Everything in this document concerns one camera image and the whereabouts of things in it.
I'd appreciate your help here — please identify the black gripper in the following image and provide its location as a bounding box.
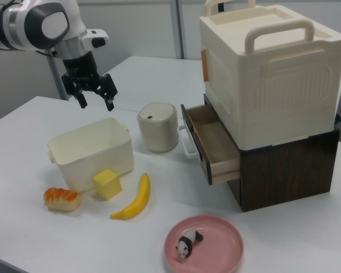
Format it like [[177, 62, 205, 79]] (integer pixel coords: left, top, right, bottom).
[[61, 51, 119, 112]]

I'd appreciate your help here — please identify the cream plastic box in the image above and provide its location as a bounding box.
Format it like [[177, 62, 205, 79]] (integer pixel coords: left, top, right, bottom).
[[47, 117, 135, 192]]

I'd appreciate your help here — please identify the orange box latch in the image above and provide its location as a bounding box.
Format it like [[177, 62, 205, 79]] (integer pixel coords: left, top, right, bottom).
[[201, 48, 209, 83]]

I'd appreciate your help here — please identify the large cream storage box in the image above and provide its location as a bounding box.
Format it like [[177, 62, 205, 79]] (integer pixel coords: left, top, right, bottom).
[[198, 0, 341, 150]]

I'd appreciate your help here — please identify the small beige lidded bin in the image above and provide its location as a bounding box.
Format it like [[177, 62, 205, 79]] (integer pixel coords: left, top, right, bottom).
[[136, 102, 179, 154]]

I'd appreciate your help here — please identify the yellow cube block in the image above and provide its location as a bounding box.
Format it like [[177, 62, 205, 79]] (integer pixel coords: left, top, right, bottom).
[[92, 168, 123, 200]]

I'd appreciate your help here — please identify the toy bread roll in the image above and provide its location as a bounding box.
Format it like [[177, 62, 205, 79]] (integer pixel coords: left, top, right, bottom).
[[43, 187, 82, 212]]

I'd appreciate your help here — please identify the yellow toy banana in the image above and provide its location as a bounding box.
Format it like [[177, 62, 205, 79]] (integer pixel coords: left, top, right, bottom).
[[110, 172, 151, 220]]

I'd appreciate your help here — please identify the open wooden drawer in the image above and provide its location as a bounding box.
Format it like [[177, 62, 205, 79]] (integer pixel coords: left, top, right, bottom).
[[180, 104, 242, 186]]

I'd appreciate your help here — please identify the toy panda figure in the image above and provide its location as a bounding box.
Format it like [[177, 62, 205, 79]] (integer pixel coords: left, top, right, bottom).
[[175, 228, 205, 260]]

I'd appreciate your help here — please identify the pink round plate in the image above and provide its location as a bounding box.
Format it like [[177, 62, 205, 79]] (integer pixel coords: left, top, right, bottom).
[[163, 215, 244, 272]]

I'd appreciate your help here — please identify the dark wooden drawer cabinet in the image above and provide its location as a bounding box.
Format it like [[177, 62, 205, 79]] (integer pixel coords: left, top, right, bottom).
[[203, 93, 340, 213]]

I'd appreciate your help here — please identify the grey partition post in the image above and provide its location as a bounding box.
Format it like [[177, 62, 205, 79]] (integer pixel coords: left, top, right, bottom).
[[47, 55, 69, 101], [175, 0, 186, 60]]

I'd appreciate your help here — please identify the white drawer handle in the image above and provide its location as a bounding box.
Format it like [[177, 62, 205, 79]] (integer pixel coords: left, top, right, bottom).
[[177, 124, 201, 159]]

